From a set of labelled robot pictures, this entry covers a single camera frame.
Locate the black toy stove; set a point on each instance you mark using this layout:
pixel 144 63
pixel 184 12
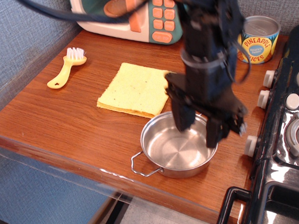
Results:
pixel 273 197

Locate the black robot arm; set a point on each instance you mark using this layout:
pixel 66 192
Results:
pixel 210 30

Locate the yellow folded cloth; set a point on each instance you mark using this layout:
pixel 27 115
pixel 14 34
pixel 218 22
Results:
pixel 136 90

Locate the stainless steel pot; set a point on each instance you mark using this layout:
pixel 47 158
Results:
pixel 175 154

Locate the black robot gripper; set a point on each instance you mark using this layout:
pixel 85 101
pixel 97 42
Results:
pixel 206 88

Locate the yellow dish brush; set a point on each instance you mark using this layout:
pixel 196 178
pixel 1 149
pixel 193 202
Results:
pixel 74 57

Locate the teal toy microwave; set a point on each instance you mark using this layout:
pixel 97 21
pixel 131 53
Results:
pixel 157 22

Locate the pineapple slices can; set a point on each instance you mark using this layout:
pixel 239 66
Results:
pixel 258 39

